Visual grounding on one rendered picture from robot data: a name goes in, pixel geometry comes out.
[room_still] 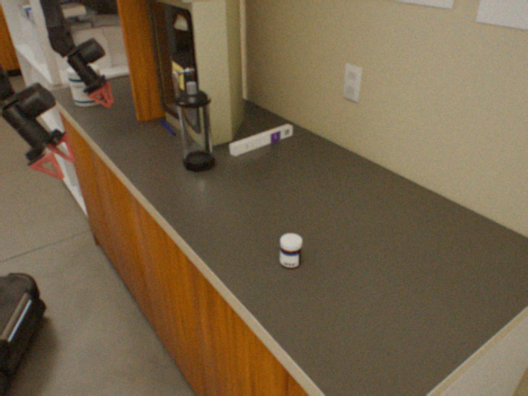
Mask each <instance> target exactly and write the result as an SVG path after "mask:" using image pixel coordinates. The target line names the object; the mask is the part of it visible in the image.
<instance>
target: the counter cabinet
mask: <svg viewBox="0 0 528 396"><path fill-rule="evenodd" d="M59 113H60V118H61V122H62V124H63V128H64V131H66V133H67V134H68V136H69V139H70V142H71V148H72V151H73V153H74V156H75V162H73V165H74V168H75V173H76V176H77V179H78V183H79V188H80V191H81V193H82V199H83V202H84V205H85V208H86V213H87V216H88V219H89V223H90V228H91V231H92V234H93V239H94V242H95V244H96V245H98V244H101V246H102V247H103V249H104V251H105V252H106V254H107V256H108V257H109V258H110V260H111V261H112V264H113V265H114V267H115V268H116V269H117V271H118V273H119V275H120V276H121V277H122V279H123V281H124V282H125V284H126V286H127V287H128V288H129V290H130V292H131V293H132V295H133V297H134V298H135V299H136V301H137V303H138V305H139V306H140V307H141V309H142V310H143V312H144V314H145V316H146V317H147V318H148V320H149V322H150V323H151V325H152V326H153V328H154V329H155V331H156V333H157V334H158V336H159V337H160V339H161V340H162V342H163V344H164V345H165V347H166V348H167V350H168V351H169V353H170V355H171V357H172V358H173V359H174V361H175V362H176V364H177V366H178V367H179V368H180V370H181V372H182V374H183V375H184V377H185V378H186V379H187V381H188V383H189V385H190V386H191V388H192V389H193V391H194V392H195V394H196V396H309V395H308V394H307V393H306V391H305V390H304V389H303V388H302V387H301V386H300V384H299V383H298V382H297V381H296V380H295V378H294V377H293V376H292V375H291V374H290V373H289V372H288V370H287V369H286V368H285V367H284V366H283V365H282V364H281V363H280V362H279V361H278V360H277V358H276V357H275V356H274V355H273V354H272V352H271V351H270V350H269V349H268V348H267V347H266V345H265V344H264V343H263V342H262V341H261V340H260V338H259V337H258V336H257V335H256V334H255V333H254V332H253V331H252V330H251V329H250V328H249V326H248V325H247V324H246V323H245V322H244V320H243V319H242V318H241V317H240V316H239V315H238V314H237V312H236V311H235V310H234V309H233V308H232V307H231V306H230V305H229V304H228V303H227V302H226V300H225V299H224V298H223V297H222V296H221V294H220V293H219V292H218V291H217V290H216V289H215V287H214V286H213V285H212V284H211V283H210V282H209V280H208V279H207V278H206V277H205V276H204V275H203V274H202V273H201V272H200V271H199V270H198V268H197V267H196V266H195V265H194V264H193V262H192V261H191V260H190V259H189V258H188V257H187V255H186V254H185V253H184V252H183V251H182V250H181V248H180V247H179V246H178V245H177V244H176V243H175V242H174V241H173V240H172V239H171V238H170V236H169V235H168V234H167V233H166V232H165V231H164V229H163V228H162V227H161V226H160V225H159V223H158V222H157V221H156V220H155V219H154V218H153V217H152V216H151V215H150V214H149V213H148V212H147V210H146V209H145V208H144V207H143V206H142V205H141V203H140V202H139V201H138V200H137V199H136V197H135V196H134V195H133V194H132V193H131V192H130V190H129V189H128V188H127V187H126V186H125V185H124V184H123V183H122V182H121V181H120V180H119V178H118V177H117V176H116V175H115V174H114V173H113V171H112V170H111V169H110V168H109V167H108V165H107V164H106V163H105V162H104V161H103V160H102V158H101V157H100V156H99V155H98V154H97V153H96V152H95V151H94V150H93V149H92V148H91V147H90V145H89V144H88V143H87V142H86V141H85V139H84V138H83V137H82V136H81V135H80V134H79V132H78V131H77V130H76V129H75V128H74V127H73V126H72V125H71V124H70V123H69V122H68V120H67V119H66V118H65V117H64V116H63V115H62V113H61V112H60V111H59ZM527 366H528V317H526V318H525V319H524V320H523V321H522V322H521V323H520V324H518V325H517V326H516V327H515V328H514V329H513V330H512V331H511V332H509V333H508V334H507V335H506V336H505V337H504V338H503V339H502V340H501V341H500V342H499V343H498V344H497V345H496V346H494V347H493V348H492V349H491V350H490V351H489V352H488V353H487V354H485V355H484V356H483V357H482V358H481V359H480V360H479V361H477V362H476V363H475V364H474V365H473V366H472V367H471V368H470V369H468V370H467V371H466V372H465V373H464V374H463V375H462V376H461V377H460V378H459V379H458V380H457V381H456V382H455V383H453V384H452V385H451V386H450V387H449V388H448V389H447V390H445V391H444V392H443V393H442V394H441V395H440V396H513V394H514V393H515V390H516V388H517V386H518V385H519V382H520V380H521V379H522V377H523V374H524V372H525V371H526V368H527Z"/></svg>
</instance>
